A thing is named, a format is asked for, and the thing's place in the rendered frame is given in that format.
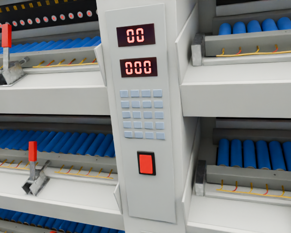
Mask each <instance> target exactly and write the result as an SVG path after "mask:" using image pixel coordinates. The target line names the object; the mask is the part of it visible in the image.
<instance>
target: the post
mask: <svg viewBox="0 0 291 233"><path fill-rule="evenodd" d="M96 2H97V12H98V20H99V27H100V35H101V42H102V50H103V60H104V68H105V75H106V83H107V90H108V98H109V108H110V116H111V123H112V131H113V138H114V146H115V156H116V164H117V171H118V179H119V187H120V194H121V204H122V212H123V219H124V227H125V233H141V232H140V231H146V232H151V233H186V227H185V220H184V214H183V207H182V198H183V193H184V188H185V183H186V178H187V173H188V166H189V162H190V156H191V152H192V146H193V142H194V135H195V130H196V125H197V120H198V116H183V115H182V103H181V94H180V86H179V85H180V84H179V77H178V69H177V60H176V49H175V41H176V39H177V38H178V36H179V34H180V32H181V30H182V28H183V26H184V25H185V23H186V21H187V19H188V17H189V15H190V13H191V11H192V9H193V8H194V6H195V4H196V3H198V0H96ZM160 3H164V4H165V22H166V39H167V57H168V74H169V92H170V117H171V134H172V152H173V169H174V187H175V204H176V223H172V222H166V221H158V220H152V219H146V218H140V217H134V216H129V212H128V203H127V193H126V185H125V177H124V168H123V160H122V152H121V141H120V133H119V125H118V117H117V109H116V101H115V90H114V82H113V74H112V66H111V58H110V49H109V38H108V30H107V22H106V14H105V11H110V10H116V9H123V8H130V7H137V6H146V5H154V4H160Z"/></svg>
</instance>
